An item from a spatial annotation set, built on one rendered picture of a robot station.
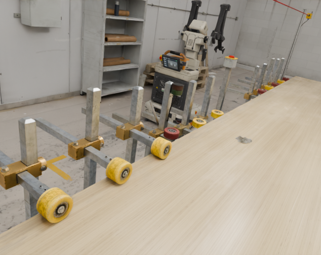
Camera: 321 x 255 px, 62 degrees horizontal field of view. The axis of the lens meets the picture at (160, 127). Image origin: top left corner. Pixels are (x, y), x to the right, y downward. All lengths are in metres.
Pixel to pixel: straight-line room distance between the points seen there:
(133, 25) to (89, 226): 4.20
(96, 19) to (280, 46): 6.46
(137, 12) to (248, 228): 4.18
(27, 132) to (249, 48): 8.97
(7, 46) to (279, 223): 3.43
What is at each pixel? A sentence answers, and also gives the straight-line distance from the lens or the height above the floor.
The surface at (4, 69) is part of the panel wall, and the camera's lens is 3.81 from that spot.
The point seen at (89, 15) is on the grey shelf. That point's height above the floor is 1.22.
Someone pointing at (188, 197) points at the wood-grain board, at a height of 0.90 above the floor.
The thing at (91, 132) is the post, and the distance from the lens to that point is 1.04.
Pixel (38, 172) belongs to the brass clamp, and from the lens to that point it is 0.95.
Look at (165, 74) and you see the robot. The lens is 3.49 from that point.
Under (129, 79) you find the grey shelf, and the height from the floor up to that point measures 0.21.
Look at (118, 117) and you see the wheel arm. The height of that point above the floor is 0.85.
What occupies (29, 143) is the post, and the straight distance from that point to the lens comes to 0.90.
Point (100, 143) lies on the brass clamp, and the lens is 1.08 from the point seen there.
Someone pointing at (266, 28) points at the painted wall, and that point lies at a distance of 9.41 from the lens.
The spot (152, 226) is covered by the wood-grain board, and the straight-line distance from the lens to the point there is 0.82.
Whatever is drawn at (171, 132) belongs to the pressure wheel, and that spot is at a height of 0.91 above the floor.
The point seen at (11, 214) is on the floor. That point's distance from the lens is 2.24.
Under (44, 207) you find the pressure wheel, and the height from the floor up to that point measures 0.96.
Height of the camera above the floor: 1.47
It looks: 24 degrees down
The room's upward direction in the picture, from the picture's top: 9 degrees clockwise
